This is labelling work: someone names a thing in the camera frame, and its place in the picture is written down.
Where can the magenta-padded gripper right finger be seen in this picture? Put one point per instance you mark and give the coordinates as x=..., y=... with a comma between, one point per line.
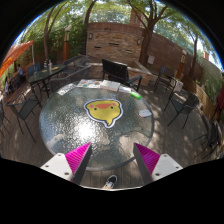
x=148, y=157

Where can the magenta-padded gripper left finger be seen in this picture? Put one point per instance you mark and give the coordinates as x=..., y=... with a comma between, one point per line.
x=77, y=157

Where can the white computer mouse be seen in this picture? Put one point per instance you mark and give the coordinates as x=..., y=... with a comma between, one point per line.
x=145, y=113

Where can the yellow duck-shaped mouse pad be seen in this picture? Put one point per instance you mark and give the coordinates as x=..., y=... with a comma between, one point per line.
x=103, y=113

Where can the person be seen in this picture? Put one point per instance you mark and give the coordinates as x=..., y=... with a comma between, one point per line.
x=110, y=181
x=20, y=70
x=6, y=86

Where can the green packet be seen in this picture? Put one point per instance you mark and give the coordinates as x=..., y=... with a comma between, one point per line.
x=135, y=95

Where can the black metal mesh chair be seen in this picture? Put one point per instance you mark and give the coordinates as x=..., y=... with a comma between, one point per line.
x=211, y=136
x=166, y=75
x=26, y=108
x=185, y=105

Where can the small white blue box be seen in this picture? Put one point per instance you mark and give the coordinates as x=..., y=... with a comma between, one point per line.
x=125, y=89

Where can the colourful printed booklet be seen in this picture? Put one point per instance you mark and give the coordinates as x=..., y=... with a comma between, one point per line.
x=88, y=83

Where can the dark wicker chair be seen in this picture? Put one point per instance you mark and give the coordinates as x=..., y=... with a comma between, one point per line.
x=71, y=77
x=75, y=61

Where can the dark round patio table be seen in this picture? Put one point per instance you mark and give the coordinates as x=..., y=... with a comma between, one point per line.
x=45, y=74

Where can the red patio umbrella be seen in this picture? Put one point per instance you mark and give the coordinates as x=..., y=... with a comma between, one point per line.
x=220, y=100

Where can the black slatted chair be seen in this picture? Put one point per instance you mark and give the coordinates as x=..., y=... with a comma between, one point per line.
x=115, y=70

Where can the blue chair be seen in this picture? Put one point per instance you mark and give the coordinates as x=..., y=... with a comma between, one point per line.
x=34, y=69

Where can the orange patio umbrella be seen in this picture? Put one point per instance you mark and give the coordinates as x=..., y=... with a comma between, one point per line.
x=15, y=55

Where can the grey wall utility box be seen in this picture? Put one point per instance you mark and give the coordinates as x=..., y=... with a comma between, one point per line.
x=151, y=59

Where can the wooden lamp post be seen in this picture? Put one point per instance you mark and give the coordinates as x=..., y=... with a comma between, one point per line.
x=66, y=43
x=182, y=63

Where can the wall lamp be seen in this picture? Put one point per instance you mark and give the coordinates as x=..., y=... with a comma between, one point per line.
x=90, y=35
x=139, y=41

